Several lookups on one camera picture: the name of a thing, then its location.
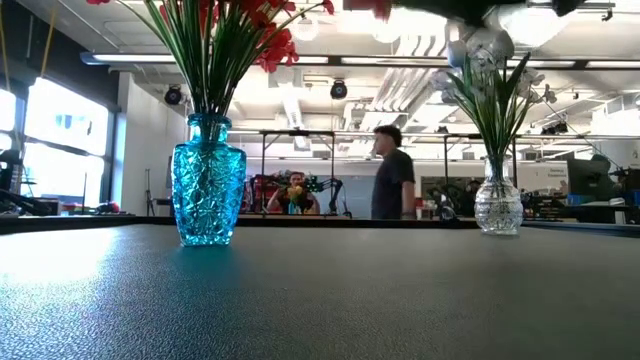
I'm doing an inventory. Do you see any white blossom bunch long stem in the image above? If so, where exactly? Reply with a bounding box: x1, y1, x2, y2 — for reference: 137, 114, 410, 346
429, 49, 559, 201

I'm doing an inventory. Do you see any clear cut glass vase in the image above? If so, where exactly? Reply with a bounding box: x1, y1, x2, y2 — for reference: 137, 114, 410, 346
473, 153, 525, 237

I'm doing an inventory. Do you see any blue cut glass vase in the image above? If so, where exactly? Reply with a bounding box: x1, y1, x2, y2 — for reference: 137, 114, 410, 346
171, 112, 248, 247

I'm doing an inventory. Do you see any black track light cluster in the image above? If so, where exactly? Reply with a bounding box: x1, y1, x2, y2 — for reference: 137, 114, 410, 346
541, 120, 570, 136

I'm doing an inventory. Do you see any person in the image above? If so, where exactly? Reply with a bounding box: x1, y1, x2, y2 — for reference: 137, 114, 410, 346
266, 171, 321, 216
370, 124, 417, 221

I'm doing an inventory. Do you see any black computer monitor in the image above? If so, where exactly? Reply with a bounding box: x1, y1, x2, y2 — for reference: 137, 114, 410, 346
567, 155, 619, 200

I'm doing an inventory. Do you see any long ceiling light strip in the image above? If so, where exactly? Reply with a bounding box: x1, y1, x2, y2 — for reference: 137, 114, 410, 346
80, 51, 640, 71

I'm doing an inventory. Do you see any thin black tripod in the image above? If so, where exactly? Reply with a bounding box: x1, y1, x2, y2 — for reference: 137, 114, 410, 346
143, 168, 155, 217

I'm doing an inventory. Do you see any black equipment stand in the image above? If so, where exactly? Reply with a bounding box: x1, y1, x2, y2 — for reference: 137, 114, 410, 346
0, 148, 51, 217

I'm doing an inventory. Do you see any silver ventilation duct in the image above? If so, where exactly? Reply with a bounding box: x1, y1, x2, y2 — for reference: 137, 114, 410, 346
494, 4, 581, 56

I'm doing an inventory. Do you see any white hanging ring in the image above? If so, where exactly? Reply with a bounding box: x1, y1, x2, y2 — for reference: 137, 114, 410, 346
291, 15, 320, 42

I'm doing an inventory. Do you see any black metal gantry frame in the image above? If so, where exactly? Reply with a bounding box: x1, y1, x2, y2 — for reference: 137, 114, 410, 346
258, 128, 337, 216

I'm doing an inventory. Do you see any black table frame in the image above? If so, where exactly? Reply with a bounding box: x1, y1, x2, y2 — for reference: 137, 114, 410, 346
0, 213, 640, 237

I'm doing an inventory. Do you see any yellow hanging cord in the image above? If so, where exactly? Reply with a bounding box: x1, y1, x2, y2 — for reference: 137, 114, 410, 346
39, 0, 57, 77
0, 9, 11, 96

